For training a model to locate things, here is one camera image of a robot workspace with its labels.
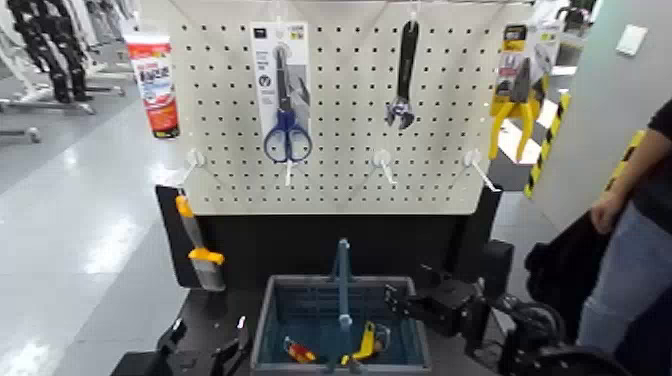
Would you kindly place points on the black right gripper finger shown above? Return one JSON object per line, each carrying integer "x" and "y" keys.
{"x": 399, "y": 294}
{"x": 403, "y": 312}

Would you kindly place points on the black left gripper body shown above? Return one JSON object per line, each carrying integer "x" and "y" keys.
{"x": 165, "y": 365}

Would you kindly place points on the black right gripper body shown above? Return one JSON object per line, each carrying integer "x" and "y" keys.
{"x": 446, "y": 307}

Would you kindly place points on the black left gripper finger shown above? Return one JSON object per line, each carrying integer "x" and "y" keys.
{"x": 235, "y": 344}
{"x": 172, "y": 338}

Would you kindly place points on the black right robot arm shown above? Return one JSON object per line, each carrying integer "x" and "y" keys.
{"x": 535, "y": 330}

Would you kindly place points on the person's bare forearm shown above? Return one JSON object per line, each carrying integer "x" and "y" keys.
{"x": 638, "y": 162}

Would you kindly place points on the grey blue plastic crate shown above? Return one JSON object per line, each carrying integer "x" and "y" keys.
{"x": 310, "y": 310}

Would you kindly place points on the person's bare hand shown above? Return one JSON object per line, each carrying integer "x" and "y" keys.
{"x": 608, "y": 212}

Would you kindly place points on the red yellow small tool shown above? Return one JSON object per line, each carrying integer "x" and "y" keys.
{"x": 300, "y": 353}

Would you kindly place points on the black pegboard stand panel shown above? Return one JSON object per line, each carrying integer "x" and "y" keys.
{"x": 294, "y": 246}

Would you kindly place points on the black bag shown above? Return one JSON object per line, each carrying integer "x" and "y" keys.
{"x": 564, "y": 273}

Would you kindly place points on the white perforated pegboard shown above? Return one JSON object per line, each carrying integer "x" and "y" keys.
{"x": 346, "y": 173}

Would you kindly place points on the white pegboard hook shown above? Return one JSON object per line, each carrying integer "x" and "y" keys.
{"x": 474, "y": 159}
{"x": 195, "y": 157}
{"x": 288, "y": 170}
{"x": 383, "y": 160}

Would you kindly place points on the person in jeans black shirt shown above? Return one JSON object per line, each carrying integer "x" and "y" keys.
{"x": 630, "y": 273}

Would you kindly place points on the long yellow black hazard strip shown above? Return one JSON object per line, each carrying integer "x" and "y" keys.
{"x": 548, "y": 142}

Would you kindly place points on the blue scissors in package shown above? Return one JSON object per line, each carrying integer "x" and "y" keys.
{"x": 286, "y": 131}

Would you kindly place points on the yellow pliers in package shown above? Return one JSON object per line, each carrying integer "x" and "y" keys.
{"x": 517, "y": 89}

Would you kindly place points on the black adjustable wrench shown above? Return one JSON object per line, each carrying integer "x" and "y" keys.
{"x": 406, "y": 63}

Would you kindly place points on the short yellow black hazard strip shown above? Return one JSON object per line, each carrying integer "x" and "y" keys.
{"x": 624, "y": 157}

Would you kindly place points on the red white sealant tube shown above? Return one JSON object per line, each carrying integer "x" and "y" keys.
{"x": 157, "y": 89}

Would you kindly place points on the white floor stand base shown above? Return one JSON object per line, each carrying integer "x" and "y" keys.
{"x": 58, "y": 106}

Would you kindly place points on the black background robot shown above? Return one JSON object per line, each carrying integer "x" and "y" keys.
{"x": 52, "y": 47}

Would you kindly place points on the white wall switch plate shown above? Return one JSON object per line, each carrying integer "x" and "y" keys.
{"x": 631, "y": 40}

